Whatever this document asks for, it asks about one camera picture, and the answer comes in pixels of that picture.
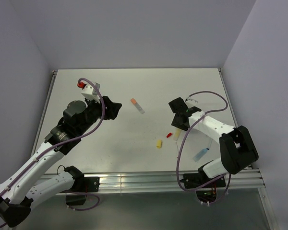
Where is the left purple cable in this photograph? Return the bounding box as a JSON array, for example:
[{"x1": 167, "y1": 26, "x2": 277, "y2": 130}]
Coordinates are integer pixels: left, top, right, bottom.
[{"x1": 0, "y1": 78, "x2": 108, "y2": 228}]

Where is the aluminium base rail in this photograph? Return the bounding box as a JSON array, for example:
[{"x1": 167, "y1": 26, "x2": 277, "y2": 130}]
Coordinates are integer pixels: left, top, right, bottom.
[{"x1": 38, "y1": 167, "x2": 266, "y2": 196}]

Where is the clear orange highlighter pen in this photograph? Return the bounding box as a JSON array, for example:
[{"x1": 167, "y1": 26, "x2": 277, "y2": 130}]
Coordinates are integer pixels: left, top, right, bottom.
[{"x1": 133, "y1": 102, "x2": 144, "y2": 114}]

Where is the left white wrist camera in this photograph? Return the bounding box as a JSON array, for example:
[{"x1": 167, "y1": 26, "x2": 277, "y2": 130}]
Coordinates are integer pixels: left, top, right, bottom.
[{"x1": 77, "y1": 82, "x2": 100, "y2": 103}]

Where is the yellow pen cap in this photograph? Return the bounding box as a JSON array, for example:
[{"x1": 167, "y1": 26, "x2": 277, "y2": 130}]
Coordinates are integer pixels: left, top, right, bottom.
[{"x1": 156, "y1": 139, "x2": 163, "y2": 149}]

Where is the yellow highlighter pen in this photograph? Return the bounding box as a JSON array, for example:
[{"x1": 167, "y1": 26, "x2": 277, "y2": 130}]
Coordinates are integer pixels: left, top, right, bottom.
[{"x1": 173, "y1": 128, "x2": 181, "y2": 141}]

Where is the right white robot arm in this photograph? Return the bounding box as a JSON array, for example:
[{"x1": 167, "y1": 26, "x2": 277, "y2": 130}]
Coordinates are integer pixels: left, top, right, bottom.
[{"x1": 168, "y1": 97, "x2": 259, "y2": 187}]

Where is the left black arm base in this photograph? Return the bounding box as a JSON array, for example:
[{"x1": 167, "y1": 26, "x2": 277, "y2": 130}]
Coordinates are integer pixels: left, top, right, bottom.
[{"x1": 69, "y1": 176, "x2": 100, "y2": 193}]

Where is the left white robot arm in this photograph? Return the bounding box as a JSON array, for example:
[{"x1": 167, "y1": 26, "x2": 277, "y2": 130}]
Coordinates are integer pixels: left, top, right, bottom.
[{"x1": 0, "y1": 96, "x2": 122, "y2": 228}]

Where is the clear blue highlighter pen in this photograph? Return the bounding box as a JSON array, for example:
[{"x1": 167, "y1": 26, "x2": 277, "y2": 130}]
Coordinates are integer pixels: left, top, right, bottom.
[{"x1": 193, "y1": 148, "x2": 209, "y2": 162}]

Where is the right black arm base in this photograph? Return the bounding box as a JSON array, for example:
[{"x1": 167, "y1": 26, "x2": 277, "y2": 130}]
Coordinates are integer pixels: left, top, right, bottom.
[{"x1": 180, "y1": 172, "x2": 226, "y2": 189}]

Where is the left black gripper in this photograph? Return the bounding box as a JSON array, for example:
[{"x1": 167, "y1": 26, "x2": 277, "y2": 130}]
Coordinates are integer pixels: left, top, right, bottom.
[{"x1": 77, "y1": 95, "x2": 121, "y2": 135}]

